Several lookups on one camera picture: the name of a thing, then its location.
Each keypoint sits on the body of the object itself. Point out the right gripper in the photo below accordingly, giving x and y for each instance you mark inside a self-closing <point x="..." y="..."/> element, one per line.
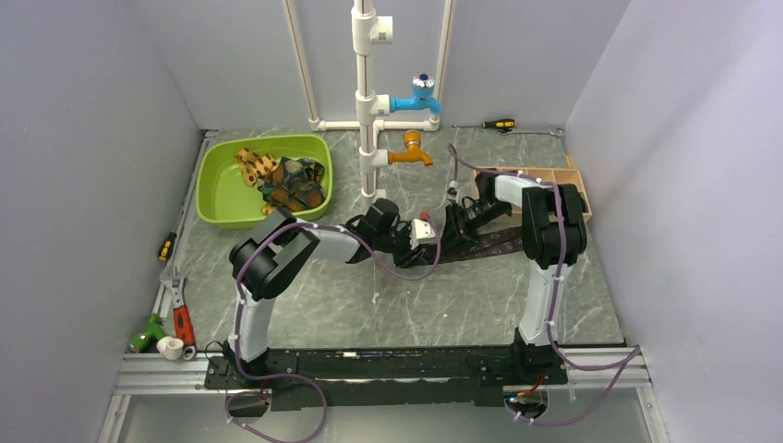
<point x="456" y="228"/>

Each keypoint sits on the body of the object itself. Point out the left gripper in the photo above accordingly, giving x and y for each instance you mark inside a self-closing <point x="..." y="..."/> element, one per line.
<point x="409" y="258"/>

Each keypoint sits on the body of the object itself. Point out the dark brown floral tie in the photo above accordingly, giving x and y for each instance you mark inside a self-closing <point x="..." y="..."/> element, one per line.
<point x="456" y="247"/>

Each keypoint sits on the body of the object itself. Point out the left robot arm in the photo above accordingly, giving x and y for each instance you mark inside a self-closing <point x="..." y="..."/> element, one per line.
<point x="267" y="262"/>

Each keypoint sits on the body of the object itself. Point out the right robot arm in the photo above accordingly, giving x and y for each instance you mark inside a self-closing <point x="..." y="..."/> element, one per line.
<point x="542" y="219"/>

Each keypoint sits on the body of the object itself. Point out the orange faucet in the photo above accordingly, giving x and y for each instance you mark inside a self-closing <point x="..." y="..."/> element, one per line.
<point x="413" y="152"/>

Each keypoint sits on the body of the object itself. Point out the wooden compartment tray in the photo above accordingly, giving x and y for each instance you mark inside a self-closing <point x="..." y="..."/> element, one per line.
<point x="561" y="176"/>

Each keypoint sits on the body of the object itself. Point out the yellow black screwdriver back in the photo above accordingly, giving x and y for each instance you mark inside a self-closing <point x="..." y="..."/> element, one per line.
<point x="503" y="125"/>

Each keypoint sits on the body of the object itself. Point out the yellow black screwdriver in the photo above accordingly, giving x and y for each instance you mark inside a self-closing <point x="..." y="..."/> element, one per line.
<point x="167" y="247"/>
<point x="503" y="125"/>

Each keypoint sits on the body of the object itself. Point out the dark teal patterned tie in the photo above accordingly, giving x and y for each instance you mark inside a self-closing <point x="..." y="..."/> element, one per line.
<point x="290" y="183"/>

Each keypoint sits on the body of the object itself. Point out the silver wrench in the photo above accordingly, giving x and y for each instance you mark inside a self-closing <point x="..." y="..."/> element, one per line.
<point x="554" y="132"/>

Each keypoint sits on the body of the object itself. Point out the blue faucet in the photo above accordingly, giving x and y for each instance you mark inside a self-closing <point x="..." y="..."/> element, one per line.
<point x="423" y="88"/>

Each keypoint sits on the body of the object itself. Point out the green plastic basin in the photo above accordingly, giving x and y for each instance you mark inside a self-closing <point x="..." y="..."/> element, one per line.
<point x="223" y="197"/>

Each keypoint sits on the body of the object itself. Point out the white pvc pipe assembly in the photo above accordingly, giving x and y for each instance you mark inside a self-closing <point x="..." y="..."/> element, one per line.
<point x="372" y="110"/>

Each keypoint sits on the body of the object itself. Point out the yellow black screwdriver left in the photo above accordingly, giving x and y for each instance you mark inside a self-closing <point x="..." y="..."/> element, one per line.
<point x="167" y="247"/>

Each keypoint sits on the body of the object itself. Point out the white pipe fitting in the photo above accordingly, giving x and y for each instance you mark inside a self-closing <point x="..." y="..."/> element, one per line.
<point x="171" y="348"/>

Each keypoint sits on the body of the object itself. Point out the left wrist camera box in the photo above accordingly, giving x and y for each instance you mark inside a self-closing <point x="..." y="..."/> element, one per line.
<point x="422" y="233"/>

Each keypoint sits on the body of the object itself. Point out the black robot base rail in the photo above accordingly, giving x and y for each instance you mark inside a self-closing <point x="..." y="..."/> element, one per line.
<point x="480" y="375"/>

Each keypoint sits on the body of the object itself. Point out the red handled pliers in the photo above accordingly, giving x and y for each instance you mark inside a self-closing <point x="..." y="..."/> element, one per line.
<point x="175" y="283"/>

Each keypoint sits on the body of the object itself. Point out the aluminium frame rail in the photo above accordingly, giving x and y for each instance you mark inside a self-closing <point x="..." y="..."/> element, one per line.
<point x="150" y="374"/>

